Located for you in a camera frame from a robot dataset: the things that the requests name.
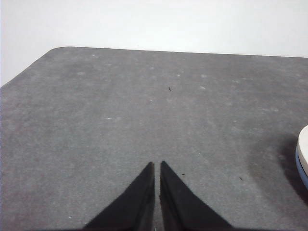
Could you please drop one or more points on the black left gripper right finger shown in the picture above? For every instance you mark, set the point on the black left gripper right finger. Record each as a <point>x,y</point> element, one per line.
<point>180,207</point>

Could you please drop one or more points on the blue round plate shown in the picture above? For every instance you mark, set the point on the blue round plate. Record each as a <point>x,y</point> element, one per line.
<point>302,173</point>

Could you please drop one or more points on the white round plate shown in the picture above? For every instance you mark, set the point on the white round plate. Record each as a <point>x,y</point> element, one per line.
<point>304,151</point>

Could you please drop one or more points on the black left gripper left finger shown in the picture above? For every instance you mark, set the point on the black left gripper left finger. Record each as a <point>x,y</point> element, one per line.
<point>134,204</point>

